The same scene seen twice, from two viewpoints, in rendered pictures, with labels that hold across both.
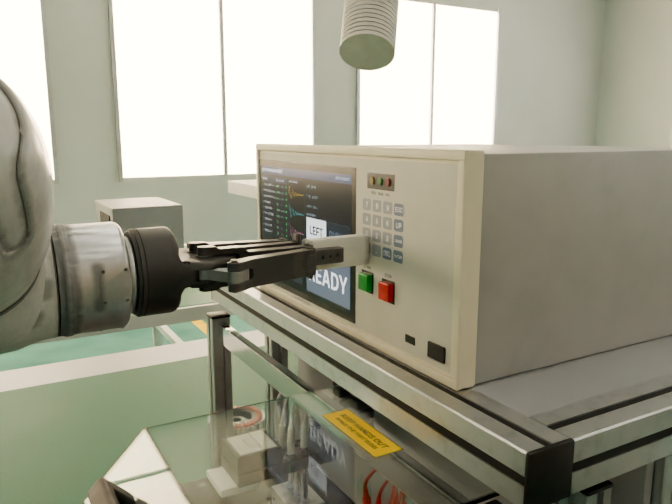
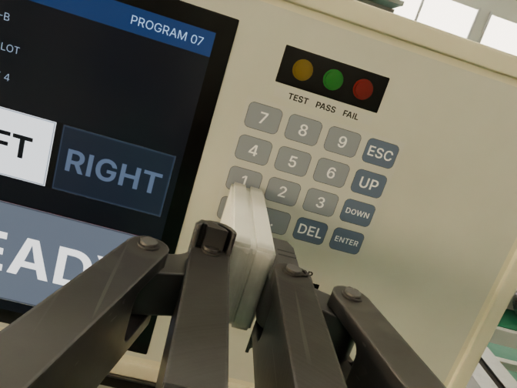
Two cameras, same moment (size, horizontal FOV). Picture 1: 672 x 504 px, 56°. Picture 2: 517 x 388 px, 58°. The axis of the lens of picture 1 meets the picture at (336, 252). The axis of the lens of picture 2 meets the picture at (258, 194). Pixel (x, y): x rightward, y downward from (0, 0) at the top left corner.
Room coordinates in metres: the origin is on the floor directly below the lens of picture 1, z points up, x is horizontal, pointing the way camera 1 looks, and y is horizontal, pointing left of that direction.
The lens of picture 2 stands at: (0.56, 0.16, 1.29)
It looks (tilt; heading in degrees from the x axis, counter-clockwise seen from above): 16 degrees down; 292
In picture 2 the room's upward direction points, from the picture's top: 18 degrees clockwise
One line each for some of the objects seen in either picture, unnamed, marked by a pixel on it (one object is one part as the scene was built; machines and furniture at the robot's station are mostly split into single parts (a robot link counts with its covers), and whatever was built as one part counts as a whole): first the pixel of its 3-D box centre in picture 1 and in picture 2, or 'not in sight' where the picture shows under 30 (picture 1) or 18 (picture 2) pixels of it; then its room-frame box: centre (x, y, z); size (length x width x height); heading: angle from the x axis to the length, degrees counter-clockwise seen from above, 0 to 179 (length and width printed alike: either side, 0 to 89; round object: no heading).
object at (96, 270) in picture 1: (92, 277); not in sight; (0.51, 0.20, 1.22); 0.09 x 0.06 x 0.09; 30
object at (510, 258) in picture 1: (465, 226); (156, 113); (0.80, -0.17, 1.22); 0.44 x 0.39 x 0.20; 30
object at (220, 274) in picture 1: (213, 273); not in sight; (0.52, 0.10, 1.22); 0.05 x 0.05 x 0.02; 28
